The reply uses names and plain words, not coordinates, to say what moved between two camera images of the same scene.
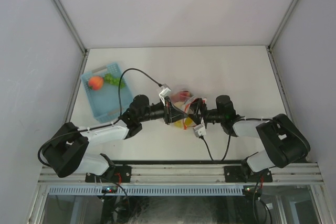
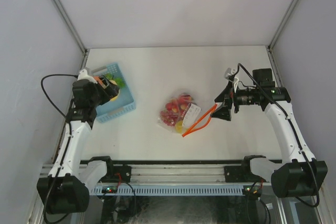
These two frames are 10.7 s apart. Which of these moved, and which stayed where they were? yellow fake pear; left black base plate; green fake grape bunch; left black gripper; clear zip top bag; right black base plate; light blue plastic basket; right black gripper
Moved: right black gripper; left black gripper; clear zip top bag; yellow fake pear
Stayed: light blue plastic basket; right black base plate; green fake grape bunch; left black base plate
